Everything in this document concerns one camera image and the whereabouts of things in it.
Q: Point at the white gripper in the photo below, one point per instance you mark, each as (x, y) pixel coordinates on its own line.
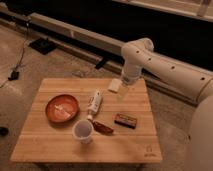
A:
(128, 79)

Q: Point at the white tube bottle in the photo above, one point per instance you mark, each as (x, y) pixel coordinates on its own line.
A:
(94, 104)

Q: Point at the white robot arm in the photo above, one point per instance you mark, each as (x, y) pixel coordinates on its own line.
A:
(199, 153)

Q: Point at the long white floor rail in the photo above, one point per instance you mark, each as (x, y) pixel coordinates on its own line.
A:
(110, 43)

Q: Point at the orange-red bowl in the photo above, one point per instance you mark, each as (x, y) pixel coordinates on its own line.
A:
(62, 108)

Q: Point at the dark red rectangular box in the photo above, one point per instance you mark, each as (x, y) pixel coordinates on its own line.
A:
(125, 120)

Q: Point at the black floor plate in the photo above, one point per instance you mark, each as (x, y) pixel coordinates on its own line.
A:
(43, 46)

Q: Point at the dark red pepper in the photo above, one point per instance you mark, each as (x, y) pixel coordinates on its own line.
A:
(101, 128)

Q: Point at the small white block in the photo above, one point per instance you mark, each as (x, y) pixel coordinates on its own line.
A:
(114, 85)

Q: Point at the wooden table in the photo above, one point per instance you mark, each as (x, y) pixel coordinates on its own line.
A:
(134, 139)

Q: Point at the white ceramic cup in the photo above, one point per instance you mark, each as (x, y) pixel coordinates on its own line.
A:
(82, 131)

